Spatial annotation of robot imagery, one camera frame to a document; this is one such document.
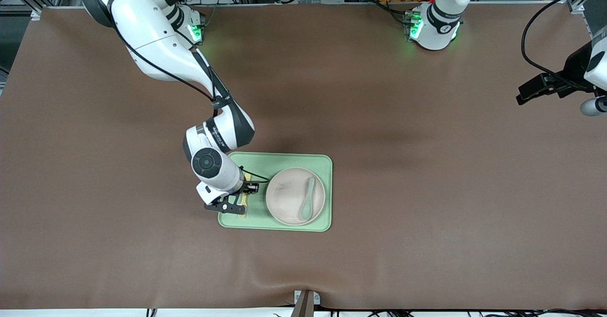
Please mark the yellow plastic fork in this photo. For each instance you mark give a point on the yellow plastic fork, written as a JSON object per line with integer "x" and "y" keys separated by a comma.
{"x": 242, "y": 212}

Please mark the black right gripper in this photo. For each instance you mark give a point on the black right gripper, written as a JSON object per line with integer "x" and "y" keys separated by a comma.
{"x": 248, "y": 187}

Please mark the grey-green plastic spoon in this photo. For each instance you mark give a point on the grey-green plastic spoon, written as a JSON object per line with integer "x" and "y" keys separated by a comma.
{"x": 306, "y": 205}

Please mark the metal table edge bracket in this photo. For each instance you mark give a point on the metal table edge bracket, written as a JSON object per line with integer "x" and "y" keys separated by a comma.
{"x": 306, "y": 303}

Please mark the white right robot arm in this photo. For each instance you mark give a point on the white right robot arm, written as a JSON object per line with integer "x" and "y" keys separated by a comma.
{"x": 151, "y": 37}

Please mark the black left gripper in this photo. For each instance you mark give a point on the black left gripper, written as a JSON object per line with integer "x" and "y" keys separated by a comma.
{"x": 574, "y": 67}

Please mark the brown table mat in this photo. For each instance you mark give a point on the brown table mat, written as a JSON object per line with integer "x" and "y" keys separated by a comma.
{"x": 427, "y": 189}

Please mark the light green rectangular tray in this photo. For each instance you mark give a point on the light green rectangular tray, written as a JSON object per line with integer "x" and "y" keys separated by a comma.
{"x": 256, "y": 165}

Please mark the round pink plate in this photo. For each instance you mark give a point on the round pink plate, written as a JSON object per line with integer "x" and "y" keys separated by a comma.
{"x": 287, "y": 198}

